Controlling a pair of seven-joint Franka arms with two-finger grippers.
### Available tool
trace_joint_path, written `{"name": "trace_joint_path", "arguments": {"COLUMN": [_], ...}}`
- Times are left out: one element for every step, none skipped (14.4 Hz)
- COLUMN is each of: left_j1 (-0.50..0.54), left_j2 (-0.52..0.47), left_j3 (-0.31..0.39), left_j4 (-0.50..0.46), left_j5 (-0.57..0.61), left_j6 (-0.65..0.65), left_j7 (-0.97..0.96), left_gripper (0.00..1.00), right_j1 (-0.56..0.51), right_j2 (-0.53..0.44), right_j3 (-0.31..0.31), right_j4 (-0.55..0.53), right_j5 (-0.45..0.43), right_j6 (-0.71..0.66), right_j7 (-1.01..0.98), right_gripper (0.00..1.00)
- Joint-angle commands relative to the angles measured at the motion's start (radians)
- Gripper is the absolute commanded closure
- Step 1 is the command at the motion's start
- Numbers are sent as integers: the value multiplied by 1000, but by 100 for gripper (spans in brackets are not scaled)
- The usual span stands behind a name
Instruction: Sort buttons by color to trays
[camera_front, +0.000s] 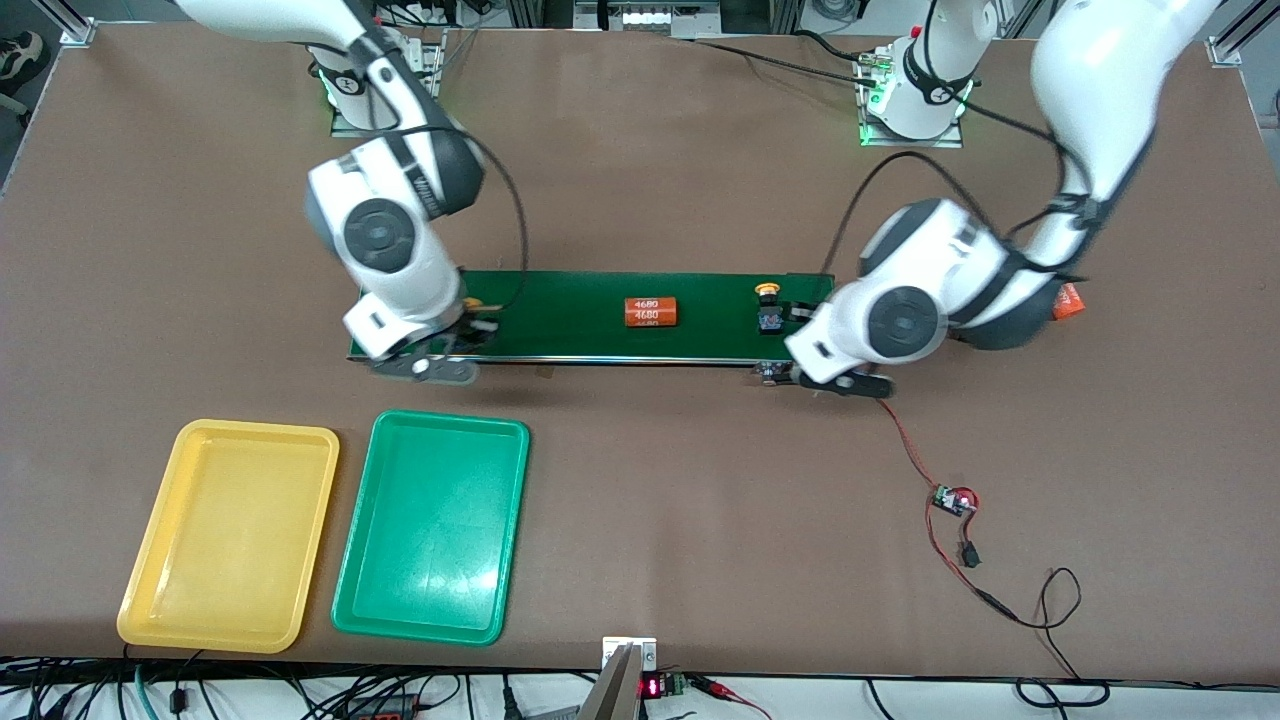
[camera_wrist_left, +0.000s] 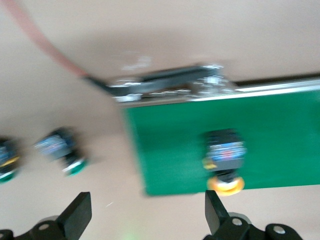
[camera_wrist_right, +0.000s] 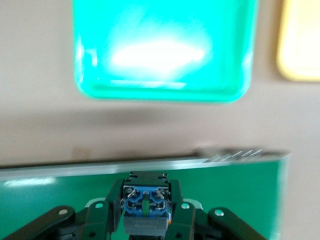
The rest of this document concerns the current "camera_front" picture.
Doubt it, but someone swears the yellow plastic tray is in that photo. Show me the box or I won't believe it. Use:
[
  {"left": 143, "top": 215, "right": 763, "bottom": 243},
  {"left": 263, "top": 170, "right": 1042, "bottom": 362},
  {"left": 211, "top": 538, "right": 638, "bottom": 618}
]
[{"left": 116, "top": 418, "right": 341, "bottom": 655}]

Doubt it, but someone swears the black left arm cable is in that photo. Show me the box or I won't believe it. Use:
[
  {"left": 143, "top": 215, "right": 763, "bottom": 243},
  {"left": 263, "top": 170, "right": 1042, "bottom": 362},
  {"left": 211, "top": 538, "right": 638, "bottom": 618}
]
[{"left": 828, "top": 0, "right": 1101, "bottom": 291}]

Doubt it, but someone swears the black white shoe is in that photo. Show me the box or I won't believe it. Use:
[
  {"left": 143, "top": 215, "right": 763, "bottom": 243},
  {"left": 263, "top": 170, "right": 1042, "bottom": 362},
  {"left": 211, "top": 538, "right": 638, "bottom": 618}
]
[{"left": 0, "top": 30, "right": 47, "bottom": 89}]

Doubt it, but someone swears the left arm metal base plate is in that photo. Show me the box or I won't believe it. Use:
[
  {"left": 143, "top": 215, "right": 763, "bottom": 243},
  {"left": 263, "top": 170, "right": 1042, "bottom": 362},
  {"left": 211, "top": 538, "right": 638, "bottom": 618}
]
[{"left": 858, "top": 45, "right": 967, "bottom": 150}]

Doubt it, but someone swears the black power cable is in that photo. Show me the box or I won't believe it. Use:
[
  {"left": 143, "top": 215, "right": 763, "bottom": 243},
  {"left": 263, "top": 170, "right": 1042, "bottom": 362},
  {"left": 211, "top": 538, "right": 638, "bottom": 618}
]
[{"left": 665, "top": 35, "right": 886, "bottom": 91}]

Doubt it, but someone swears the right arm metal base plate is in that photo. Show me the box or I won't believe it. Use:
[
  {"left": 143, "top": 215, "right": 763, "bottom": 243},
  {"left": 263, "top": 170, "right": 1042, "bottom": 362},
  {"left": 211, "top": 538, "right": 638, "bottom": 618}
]
[{"left": 328, "top": 28, "right": 448, "bottom": 140}]

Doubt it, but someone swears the red clip lead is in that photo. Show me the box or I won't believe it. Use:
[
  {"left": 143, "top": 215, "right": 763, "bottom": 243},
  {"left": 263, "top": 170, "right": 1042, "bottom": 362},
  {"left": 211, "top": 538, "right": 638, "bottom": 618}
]
[{"left": 690, "top": 676, "right": 773, "bottom": 720}]

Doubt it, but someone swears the long black right arm cable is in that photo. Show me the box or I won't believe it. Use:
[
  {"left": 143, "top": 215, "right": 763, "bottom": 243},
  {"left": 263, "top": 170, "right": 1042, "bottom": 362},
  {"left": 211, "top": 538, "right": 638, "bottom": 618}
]
[{"left": 370, "top": 125, "right": 530, "bottom": 313}]

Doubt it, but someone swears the silver machine box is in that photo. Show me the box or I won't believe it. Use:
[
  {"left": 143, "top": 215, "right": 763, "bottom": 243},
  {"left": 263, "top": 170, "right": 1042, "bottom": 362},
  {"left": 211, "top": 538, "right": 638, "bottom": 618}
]
[{"left": 573, "top": 0, "right": 723, "bottom": 39}]

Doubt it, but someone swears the thin black cable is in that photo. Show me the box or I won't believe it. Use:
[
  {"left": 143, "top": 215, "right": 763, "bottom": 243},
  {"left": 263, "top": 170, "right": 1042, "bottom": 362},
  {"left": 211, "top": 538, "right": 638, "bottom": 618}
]
[{"left": 975, "top": 567, "right": 1113, "bottom": 709}]

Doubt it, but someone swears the grey metal mounting bracket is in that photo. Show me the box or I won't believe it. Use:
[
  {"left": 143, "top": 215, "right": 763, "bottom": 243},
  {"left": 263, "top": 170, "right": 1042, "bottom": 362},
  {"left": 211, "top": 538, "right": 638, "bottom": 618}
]
[{"left": 577, "top": 636, "right": 659, "bottom": 720}]

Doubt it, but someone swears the green plastic tray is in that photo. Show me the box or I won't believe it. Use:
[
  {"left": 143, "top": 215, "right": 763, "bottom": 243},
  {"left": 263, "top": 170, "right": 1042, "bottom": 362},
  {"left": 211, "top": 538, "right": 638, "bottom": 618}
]
[{"left": 330, "top": 409, "right": 531, "bottom": 647}]

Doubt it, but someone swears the green conveyor belt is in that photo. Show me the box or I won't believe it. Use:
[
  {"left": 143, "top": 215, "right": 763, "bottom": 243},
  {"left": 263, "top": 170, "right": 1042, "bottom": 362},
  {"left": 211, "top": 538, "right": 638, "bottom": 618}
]
[{"left": 346, "top": 267, "right": 846, "bottom": 387}]

